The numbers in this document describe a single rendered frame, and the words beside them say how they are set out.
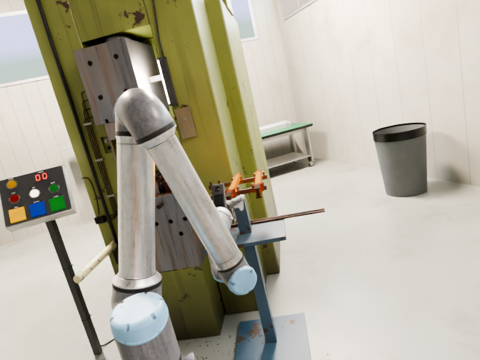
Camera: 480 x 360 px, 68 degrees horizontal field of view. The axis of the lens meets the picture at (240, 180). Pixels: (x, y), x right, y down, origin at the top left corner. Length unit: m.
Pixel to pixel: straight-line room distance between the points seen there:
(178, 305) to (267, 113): 4.77
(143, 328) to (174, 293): 1.27
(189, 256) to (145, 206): 1.06
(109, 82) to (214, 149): 0.67
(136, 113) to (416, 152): 3.26
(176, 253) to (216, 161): 0.58
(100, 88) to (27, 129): 4.12
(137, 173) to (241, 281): 0.44
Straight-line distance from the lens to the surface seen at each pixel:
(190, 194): 0.98
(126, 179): 1.08
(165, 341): 1.04
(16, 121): 6.21
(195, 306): 2.27
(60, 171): 2.25
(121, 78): 2.07
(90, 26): 2.31
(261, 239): 1.73
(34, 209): 2.21
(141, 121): 0.94
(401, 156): 3.86
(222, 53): 2.51
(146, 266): 1.15
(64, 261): 2.39
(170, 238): 2.10
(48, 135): 6.13
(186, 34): 2.11
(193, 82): 2.08
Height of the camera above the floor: 1.35
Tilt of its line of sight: 13 degrees down
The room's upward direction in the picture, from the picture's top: 13 degrees counter-clockwise
